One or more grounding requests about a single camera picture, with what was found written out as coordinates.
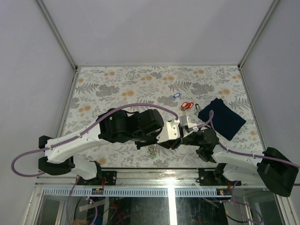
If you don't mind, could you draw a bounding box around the metal key holder red handle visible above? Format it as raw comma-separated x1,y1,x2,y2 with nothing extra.
148,145,158,155

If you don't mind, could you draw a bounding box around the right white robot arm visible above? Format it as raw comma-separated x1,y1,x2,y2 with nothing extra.
157,128,299,197

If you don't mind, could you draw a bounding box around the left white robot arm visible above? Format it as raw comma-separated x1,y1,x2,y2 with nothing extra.
38,109,164,185

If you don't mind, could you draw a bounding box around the dark blue cloth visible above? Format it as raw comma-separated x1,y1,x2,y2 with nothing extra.
198,98,246,141

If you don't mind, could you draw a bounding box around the red key tags bunch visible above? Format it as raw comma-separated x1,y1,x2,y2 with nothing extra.
180,102,194,111

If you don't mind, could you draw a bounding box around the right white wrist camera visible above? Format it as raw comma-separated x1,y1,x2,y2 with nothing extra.
180,115,197,132

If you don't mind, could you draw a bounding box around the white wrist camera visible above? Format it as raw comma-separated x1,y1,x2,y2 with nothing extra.
180,115,197,132
157,119,180,143

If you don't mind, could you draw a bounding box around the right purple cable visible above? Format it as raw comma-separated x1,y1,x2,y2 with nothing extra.
196,110,300,222

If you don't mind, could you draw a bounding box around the purple cable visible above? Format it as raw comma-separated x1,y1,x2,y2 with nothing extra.
11,103,180,177
196,110,300,222

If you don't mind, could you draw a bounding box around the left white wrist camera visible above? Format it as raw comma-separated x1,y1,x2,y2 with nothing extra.
157,119,180,143

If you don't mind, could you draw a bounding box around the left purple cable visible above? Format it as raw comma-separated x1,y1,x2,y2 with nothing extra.
11,103,180,177

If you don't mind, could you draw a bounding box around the aluminium front rail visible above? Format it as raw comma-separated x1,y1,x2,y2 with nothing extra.
35,167,286,188

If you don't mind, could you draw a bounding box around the grey slotted cable duct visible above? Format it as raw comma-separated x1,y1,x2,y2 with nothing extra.
43,188,233,197

